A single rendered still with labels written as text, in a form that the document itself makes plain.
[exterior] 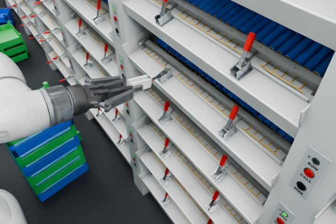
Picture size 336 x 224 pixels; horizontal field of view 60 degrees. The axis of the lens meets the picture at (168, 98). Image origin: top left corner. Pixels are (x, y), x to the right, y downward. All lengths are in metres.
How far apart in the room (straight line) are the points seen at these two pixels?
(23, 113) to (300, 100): 0.54
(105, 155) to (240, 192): 1.16
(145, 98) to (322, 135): 0.71
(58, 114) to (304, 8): 0.53
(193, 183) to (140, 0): 0.64
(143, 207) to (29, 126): 1.09
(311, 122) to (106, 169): 1.45
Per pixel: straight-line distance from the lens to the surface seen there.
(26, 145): 1.47
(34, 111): 0.68
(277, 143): 0.70
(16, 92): 0.70
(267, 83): 0.59
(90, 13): 1.27
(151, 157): 1.37
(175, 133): 0.97
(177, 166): 1.12
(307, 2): 0.47
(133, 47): 0.99
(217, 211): 1.04
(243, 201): 0.86
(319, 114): 0.50
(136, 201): 1.69
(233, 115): 0.69
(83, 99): 0.72
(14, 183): 1.94
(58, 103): 0.70
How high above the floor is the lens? 1.48
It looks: 43 degrees down
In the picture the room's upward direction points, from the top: straight up
